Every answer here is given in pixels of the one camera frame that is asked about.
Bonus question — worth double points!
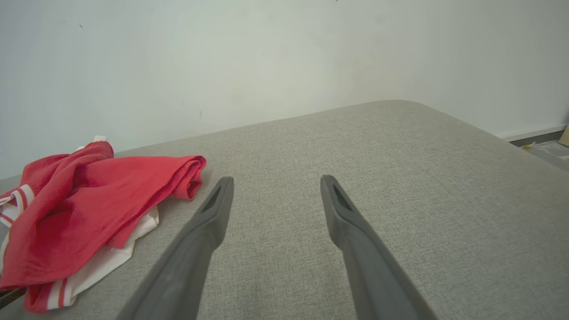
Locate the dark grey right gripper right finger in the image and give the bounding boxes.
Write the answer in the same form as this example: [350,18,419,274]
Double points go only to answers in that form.
[320,175,439,320]

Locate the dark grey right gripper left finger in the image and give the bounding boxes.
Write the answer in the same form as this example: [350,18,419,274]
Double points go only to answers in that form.
[116,176,235,320]

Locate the red shorts with white trim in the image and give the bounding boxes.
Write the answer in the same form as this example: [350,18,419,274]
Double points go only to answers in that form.
[0,141,207,290]

